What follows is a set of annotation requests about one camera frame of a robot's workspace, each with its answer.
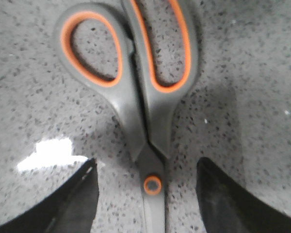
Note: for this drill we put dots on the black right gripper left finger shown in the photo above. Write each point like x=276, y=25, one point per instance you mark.
x=69, y=209

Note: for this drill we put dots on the grey orange scissors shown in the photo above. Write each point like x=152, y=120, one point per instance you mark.
x=144, y=107

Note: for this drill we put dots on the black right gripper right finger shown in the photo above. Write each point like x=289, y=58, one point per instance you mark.
x=226, y=207

